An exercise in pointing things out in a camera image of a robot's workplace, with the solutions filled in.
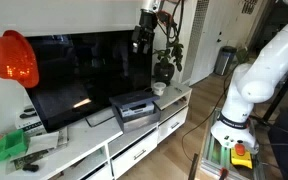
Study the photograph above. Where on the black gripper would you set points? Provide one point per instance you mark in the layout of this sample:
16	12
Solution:
148	20

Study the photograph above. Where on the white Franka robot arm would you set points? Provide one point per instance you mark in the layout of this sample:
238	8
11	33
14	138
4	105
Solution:
267	66

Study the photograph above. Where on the grey device inside box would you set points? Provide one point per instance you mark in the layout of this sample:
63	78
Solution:
137	109

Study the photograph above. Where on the green plant in black pot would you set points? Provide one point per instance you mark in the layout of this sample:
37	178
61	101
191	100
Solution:
164	71

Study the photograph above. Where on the small dark round object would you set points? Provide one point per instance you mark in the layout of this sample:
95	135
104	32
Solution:
148	90

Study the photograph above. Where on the black flat screen television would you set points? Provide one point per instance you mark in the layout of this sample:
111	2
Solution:
90	73

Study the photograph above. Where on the white door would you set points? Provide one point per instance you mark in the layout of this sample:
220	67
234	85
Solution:
207	40

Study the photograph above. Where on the grey printer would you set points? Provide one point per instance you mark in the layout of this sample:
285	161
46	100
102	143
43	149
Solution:
139	123

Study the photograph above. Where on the grey trash can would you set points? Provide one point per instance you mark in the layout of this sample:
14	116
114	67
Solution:
224	61

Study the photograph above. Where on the white tv cabinet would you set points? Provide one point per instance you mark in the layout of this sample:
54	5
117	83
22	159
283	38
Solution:
84	140

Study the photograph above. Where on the printed magazine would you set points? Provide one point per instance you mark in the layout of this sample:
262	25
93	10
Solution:
62	136

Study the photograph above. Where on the black remote control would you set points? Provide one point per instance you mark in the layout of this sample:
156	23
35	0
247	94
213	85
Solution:
29	109

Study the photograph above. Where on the white paper bag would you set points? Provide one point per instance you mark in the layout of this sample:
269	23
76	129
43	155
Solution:
44	141

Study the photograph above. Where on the white device box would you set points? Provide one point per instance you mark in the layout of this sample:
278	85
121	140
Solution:
29	125

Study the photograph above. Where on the black tripod stand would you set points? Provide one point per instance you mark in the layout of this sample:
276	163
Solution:
282	91

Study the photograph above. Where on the yellow emergency stop box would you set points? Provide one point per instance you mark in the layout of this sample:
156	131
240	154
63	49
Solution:
241	160

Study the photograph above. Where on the green plastic bin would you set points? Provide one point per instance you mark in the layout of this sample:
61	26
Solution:
10	146

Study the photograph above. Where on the small black object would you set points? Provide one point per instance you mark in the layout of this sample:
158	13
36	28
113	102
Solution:
30	167

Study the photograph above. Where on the dark blue chair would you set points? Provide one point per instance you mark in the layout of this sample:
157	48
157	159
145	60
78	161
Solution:
287	150

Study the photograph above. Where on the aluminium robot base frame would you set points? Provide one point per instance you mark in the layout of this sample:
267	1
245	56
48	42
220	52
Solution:
214	156

